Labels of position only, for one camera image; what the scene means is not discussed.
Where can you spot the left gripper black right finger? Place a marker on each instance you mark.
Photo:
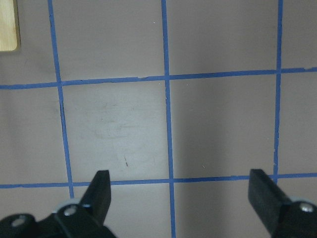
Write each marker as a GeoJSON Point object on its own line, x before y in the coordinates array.
{"type": "Point", "coordinates": [283, 216]}

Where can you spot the bamboo cup stand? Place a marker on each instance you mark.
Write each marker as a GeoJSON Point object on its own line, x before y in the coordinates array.
{"type": "Point", "coordinates": [9, 26]}

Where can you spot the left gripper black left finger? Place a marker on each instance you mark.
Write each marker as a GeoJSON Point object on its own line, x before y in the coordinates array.
{"type": "Point", "coordinates": [82, 219]}

